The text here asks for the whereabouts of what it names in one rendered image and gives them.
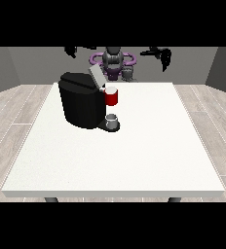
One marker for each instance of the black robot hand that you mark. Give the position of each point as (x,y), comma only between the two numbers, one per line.
(71,51)
(165,57)

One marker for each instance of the pale grey machine lid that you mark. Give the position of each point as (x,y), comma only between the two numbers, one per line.
(97,75)

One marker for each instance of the small grey coffee pod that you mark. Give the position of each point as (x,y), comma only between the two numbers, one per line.
(127,74)

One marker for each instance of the black coffee machine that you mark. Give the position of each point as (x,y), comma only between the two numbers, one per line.
(81,103)

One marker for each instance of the red pod holder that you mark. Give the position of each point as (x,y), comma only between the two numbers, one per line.
(111,97)

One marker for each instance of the grey robot trunk, purple rings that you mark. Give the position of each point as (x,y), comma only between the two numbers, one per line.
(112,60)

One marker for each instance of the small grey cup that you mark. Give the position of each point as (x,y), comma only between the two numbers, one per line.
(111,122)

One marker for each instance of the dark table leg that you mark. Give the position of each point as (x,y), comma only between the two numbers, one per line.
(174,199)
(51,199)

